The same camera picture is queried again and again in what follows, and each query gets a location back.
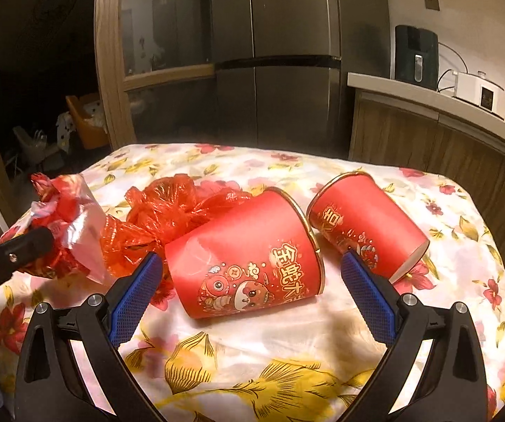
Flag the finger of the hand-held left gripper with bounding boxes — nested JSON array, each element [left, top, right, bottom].
[[0, 228, 56, 313]]

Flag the white electric cooker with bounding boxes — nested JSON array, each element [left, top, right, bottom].
[[452, 70, 505, 119]]

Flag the grey steel refrigerator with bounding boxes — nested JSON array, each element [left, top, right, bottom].
[[210, 0, 391, 159]]

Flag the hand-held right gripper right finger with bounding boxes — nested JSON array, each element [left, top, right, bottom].
[[338, 250, 497, 422]]

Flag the black power cable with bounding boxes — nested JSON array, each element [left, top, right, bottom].
[[437, 41, 471, 93]]

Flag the red plastic bag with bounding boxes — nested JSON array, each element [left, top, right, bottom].
[[103, 175, 253, 280]]

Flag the white plastic chair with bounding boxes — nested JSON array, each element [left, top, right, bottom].
[[12, 125, 59, 172]]

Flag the black air fryer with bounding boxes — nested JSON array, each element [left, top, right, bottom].
[[394, 25, 440, 91]]

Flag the floral tablecloth table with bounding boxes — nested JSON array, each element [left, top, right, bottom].
[[0, 142, 505, 422]]

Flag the wooden glass door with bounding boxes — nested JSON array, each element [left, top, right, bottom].
[[94, 0, 218, 150]]

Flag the clear red plastic wrapper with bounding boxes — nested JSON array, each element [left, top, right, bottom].
[[0, 172, 108, 286]]

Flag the red printed paper cup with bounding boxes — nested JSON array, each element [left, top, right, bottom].
[[164, 187, 326, 321], [306, 171, 430, 284]]

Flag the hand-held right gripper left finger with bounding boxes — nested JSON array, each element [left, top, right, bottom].
[[14, 250, 167, 422]]

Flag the orange chair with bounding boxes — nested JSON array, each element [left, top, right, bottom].
[[65, 93, 110, 150]]

